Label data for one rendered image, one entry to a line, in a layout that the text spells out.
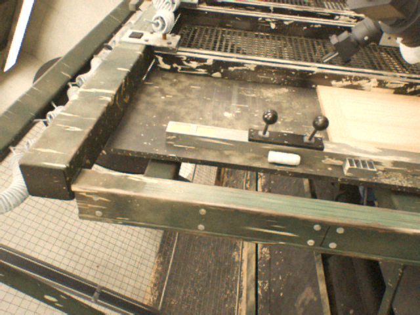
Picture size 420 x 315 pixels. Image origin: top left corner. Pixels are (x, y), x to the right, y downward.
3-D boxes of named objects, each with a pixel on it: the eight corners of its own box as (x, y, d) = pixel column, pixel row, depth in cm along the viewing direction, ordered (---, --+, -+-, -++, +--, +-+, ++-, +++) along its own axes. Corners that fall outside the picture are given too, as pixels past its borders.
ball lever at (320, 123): (314, 149, 92) (331, 127, 80) (299, 147, 93) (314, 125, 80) (314, 136, 94) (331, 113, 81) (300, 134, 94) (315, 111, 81)
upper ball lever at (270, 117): (269, 144, 93) (279, 121, 80) (254, 142, 93) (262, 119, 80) (270, 131, 94) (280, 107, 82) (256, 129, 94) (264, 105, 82)
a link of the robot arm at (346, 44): (343, 58, 141) (372, 39, 135) (348, 68, 134) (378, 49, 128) (327, 34, 136) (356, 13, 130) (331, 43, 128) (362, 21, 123)
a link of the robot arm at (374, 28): (375, 44, 132) (406, 25, 126) (369, 34, 123) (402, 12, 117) (361, 21, 135) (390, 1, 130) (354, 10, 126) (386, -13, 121)
